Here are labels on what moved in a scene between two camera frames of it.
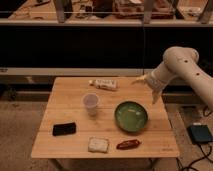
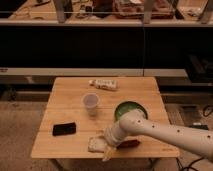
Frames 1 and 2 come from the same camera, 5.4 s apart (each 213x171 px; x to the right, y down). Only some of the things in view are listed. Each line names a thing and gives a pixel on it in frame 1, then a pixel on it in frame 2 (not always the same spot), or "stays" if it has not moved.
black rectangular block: x=64 y=129 stays
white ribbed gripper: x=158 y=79 → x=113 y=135
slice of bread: x=98 y=144 stays
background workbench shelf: x=106 y=12 stays
